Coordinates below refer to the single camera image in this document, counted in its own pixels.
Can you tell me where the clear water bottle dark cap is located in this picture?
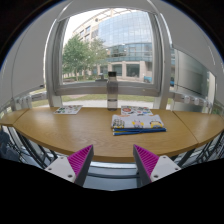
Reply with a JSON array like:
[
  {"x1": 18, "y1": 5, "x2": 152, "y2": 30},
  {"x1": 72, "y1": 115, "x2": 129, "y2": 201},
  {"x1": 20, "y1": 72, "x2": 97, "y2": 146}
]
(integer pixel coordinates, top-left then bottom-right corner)
[{"x1": 107, "y1": 71, "x2": 118, "y2": 111}]

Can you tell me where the sticker sheet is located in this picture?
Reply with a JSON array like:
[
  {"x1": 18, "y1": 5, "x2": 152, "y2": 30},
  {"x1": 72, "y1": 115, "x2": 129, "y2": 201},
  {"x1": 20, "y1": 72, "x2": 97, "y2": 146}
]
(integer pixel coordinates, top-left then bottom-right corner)
[
  {"x1": 121, "y1": 106, "x2": 152, "y2": 116},
  {"x1": 55, "y1": 105, "x2": 82, "y2": 115}
]

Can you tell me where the blue folded cloth underneath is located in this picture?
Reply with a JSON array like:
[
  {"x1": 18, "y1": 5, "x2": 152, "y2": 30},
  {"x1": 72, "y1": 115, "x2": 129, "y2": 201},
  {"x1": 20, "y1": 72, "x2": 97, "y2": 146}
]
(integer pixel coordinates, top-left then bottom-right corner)
[{"x1": 113, "y1": 128, "x2": 167, "y2": 136}]

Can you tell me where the folded white patterned towel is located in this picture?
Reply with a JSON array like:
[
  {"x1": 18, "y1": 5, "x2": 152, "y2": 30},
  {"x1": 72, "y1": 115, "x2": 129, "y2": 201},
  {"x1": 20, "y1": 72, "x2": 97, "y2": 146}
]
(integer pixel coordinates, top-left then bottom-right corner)
[{"x1": 111, "y1": 115, "x2": 164, "y2": 129}]

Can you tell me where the right sticker sheet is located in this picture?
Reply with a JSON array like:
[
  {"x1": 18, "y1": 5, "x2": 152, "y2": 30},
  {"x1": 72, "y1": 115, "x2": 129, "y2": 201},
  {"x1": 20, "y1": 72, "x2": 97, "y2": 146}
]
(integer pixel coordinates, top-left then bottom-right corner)
[{"x1": 121, "y1": 106, "x2": 152, "y2": 116}]

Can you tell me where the left sticker sheet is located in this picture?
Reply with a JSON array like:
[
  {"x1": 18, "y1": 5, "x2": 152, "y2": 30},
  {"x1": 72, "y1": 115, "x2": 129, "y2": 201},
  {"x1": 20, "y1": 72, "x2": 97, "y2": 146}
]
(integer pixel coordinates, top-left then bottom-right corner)
[{"x1": 55, "y1": 105, "x2": 82, "y2": 115}]

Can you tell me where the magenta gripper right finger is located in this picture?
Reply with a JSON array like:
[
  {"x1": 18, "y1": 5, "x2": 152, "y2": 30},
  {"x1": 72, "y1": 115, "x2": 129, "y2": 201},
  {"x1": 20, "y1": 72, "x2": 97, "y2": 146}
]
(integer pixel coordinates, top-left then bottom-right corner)
[{"x1": 132, "y1": 144, "x2": 182, "y2": 187}]

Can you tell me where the white window frame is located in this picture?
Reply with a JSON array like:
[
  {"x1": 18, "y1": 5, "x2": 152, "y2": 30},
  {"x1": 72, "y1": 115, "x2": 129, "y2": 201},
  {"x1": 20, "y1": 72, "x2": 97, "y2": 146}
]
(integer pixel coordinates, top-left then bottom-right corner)
[{"x1": 45, "y1": 7, "x2": 172, "y2": 109}]

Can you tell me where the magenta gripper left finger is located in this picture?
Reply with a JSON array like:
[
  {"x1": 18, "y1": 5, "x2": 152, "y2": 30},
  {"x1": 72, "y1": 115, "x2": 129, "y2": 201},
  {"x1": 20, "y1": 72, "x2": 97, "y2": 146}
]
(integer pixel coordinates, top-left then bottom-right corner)
[{"x1": 44, "y1": 144, "x2": 95, "y2": 187}]

